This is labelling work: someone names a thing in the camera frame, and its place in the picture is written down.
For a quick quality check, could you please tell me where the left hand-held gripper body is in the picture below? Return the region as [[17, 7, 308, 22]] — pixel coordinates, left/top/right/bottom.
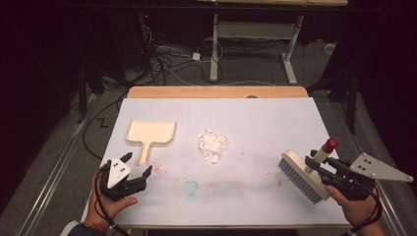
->
[[98, 157, 148, 202]]

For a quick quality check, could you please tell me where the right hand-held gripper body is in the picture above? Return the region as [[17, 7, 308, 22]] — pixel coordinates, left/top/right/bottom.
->
[[319, 152, 415, 202]]

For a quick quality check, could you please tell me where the white brush with red-tipped handle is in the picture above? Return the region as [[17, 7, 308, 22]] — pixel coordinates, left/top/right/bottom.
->
[[277, 137, 339, 206]]

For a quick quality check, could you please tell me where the person's left hand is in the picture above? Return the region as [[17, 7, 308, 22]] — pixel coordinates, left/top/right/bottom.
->
[[86, 172, 139, 227]]

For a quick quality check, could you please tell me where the person's right hand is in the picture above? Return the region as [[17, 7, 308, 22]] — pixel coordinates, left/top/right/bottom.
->
[[326, 184, 382, 228]]

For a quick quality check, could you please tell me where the cream dustpan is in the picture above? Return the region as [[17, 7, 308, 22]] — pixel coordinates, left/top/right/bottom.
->
[[124, 119, 177, 166]]

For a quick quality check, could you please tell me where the black metal stand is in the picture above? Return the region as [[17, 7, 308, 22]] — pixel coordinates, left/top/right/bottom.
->
[[76, 65, 89, 125], [308, 73, 361, 136]]

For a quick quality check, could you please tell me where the pile of white paper scraps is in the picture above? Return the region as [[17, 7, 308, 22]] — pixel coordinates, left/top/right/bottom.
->
[[196, 128, 230, 164]]

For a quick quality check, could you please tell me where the white table cover sheet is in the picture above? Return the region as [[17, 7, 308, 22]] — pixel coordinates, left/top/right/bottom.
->
[[81, 97, 352, 228]]

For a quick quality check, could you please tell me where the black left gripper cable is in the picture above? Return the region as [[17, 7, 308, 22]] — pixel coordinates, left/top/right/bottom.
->
[[92, 162, 132, 236]]

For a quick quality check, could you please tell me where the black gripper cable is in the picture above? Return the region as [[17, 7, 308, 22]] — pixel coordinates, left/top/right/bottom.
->
[[92, 162, 132, 236], [355, 185, 384, 230]]

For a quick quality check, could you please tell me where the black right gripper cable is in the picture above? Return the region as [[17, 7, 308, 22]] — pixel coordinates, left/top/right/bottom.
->
[[355, 185, 384, 230]]

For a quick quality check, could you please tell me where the long black floor cable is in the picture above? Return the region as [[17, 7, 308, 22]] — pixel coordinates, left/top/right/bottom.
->
[[82, 90, 130, 161]]

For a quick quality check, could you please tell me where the woven bracelet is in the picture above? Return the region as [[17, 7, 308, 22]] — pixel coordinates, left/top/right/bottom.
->
[[82, 221, 109, 232]]

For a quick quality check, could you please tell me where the tangle of floor cables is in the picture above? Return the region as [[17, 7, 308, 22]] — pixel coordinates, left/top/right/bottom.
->
[[137, 13, 227, 87]]

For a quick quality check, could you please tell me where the white metal desk frame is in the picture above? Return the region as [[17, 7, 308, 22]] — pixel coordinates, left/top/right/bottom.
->
[[196, 0, 349, 86]]

